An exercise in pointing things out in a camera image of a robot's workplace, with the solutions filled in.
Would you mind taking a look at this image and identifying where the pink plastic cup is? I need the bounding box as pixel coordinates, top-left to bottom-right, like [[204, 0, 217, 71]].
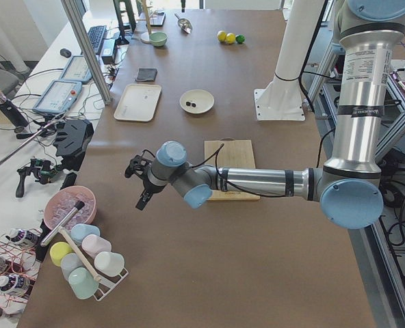
[[81, 234, 112, 258]]

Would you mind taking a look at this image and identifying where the metal black-tipped muddler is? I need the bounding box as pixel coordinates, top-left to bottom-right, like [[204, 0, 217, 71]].
[[40, 200, 85, 247]]

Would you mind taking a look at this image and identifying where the cream rectangular rabbit tray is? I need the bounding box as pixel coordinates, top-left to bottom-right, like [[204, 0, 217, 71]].
[[114, 83, 161, 122]]

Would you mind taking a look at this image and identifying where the blue teach pendant near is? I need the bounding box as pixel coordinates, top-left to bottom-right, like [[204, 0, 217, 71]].
[[32, 80, 82, 115]]

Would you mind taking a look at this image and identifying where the wooden glass holder stand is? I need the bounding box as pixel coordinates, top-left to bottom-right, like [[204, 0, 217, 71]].
[[137, 0, 153, 44]]

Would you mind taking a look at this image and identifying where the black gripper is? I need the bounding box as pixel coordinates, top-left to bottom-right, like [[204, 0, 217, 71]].
[[125, 155, 153, 210]]

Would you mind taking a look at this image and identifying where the grey folded cloth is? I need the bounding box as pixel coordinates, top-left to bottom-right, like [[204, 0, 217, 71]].
[[135, 68, 157, 82]]

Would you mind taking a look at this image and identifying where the blue plastic cup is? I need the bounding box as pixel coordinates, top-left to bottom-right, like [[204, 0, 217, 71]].
[[70, 223, 101, 245]]

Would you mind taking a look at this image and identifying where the yellow plastic cup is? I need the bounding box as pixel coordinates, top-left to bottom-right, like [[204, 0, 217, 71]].
[[49, 241, 73, 267]]

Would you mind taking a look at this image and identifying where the yellow lemon outer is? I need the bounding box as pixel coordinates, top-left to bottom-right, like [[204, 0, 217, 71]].
[[217, 30, 227, 42]]

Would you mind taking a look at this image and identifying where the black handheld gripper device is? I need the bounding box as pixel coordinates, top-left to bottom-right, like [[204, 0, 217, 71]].
[[15, 157, 64, 197]]

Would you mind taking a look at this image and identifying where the yellow lemon near lime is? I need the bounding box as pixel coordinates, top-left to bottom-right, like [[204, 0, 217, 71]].
[[225, 33, 236, 44]]

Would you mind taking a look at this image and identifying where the blue teach pendant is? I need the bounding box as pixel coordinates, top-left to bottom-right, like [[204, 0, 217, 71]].
[[60, 55, 92, 84], [32, 80, 82, 115]]

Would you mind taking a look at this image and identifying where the black keyboard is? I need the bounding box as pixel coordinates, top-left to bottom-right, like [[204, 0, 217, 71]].
[[88, 25, 107, 55]]

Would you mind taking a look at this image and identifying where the grey plastic cup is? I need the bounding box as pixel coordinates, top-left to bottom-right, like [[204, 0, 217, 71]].
[[60, 253, 83, 281]]

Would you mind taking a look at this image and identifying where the mint green bowl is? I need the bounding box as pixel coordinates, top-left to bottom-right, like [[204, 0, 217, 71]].
[[149, 31, 168, 47]]

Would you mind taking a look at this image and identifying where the blue teach pendant far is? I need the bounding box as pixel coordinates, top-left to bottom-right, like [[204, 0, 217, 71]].
[[60, 55, 92, 84]]

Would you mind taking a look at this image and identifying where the white plastic cup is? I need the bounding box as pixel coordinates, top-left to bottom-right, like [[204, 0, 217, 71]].
[[94, 251, 125, 277]]

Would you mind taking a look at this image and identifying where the aluminium frame post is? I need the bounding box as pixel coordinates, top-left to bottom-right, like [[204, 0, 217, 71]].
[[61, 0, 112, 105]]

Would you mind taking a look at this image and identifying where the white cup rack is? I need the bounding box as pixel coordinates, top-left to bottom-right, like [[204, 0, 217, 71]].
[[91, 267, 129, 301]]

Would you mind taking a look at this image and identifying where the black plastic stand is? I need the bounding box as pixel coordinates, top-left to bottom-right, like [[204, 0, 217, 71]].
[[53, 119, 94, 171]]

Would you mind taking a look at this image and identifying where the mint plastic cup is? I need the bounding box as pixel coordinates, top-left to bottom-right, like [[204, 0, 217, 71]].
[[68, 267, 99, 300]]

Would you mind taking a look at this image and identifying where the pink bowl with ice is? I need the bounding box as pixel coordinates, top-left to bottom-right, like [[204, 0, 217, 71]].
[[44, 186, 97, 230]]

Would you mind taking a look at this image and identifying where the metal ice scoop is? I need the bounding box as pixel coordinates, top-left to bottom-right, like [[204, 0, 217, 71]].
[[174, 13, 193, 34]]

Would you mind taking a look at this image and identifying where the wooden cutting board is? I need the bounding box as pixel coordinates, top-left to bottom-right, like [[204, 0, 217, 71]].
[[204, 138, 260, 202]]

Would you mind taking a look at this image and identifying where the black thermos bottle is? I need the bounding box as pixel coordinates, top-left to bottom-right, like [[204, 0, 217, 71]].
[[0, 93, 29, 128]]

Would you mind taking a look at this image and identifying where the cream round plate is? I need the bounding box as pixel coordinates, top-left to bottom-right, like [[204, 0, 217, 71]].
[[179, 90, 215, 115]]

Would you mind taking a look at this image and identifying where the black computer mouse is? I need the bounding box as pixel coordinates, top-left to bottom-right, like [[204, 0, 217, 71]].
[[60, 48, 72, 58]]

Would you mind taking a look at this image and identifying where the green lime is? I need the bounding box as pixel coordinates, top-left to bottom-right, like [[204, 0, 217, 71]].
[[235, 34, 246, 44]]

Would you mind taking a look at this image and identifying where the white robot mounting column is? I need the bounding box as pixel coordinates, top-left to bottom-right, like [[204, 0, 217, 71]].
[[254, 0, 326, 121]]

